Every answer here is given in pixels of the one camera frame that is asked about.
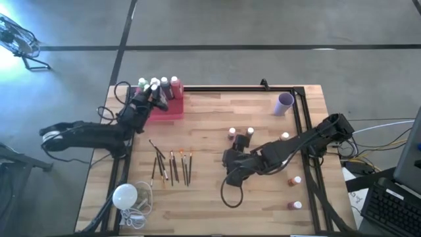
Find black aluminium table frame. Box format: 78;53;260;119
98;85;346;235

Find white floor cable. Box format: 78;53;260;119
351;120;416;136

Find white globe desk lamp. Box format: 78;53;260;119
80;183;139;233

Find black paintbrush wide silver ferrule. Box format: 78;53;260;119
159;154;169;181

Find black equipment stand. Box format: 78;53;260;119
0;143;54;237

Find black side desk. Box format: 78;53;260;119
345;167;421;237

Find black computer keyboard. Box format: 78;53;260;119
360;177;421;236

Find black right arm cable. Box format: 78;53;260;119
220;167;245;209

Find pink plastic bin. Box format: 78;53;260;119
134;84;185;122

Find white paper sheet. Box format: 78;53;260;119
341;166;371;228

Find yellow floor cable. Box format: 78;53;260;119
348;138;409;162

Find black paintbrush yellow handle end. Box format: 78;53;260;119
156;151;165;189

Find black wire floor fan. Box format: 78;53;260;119
0;13;52;72

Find large red paint bottle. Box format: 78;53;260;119
170;75;184;99

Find grey computer monitor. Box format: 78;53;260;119
393;105;421;195

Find black power brick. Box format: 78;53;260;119
345;160;374;175

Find large green paint bottle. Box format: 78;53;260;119
137;77;149;95

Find large black paint bottle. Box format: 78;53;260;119
160;76;174;99

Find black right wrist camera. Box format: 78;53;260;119
234;134;251;150

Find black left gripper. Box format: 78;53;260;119
120;88;169;134

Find lavender plastic cup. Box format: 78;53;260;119
274;92;295;116

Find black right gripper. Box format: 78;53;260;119
222;147;264;188

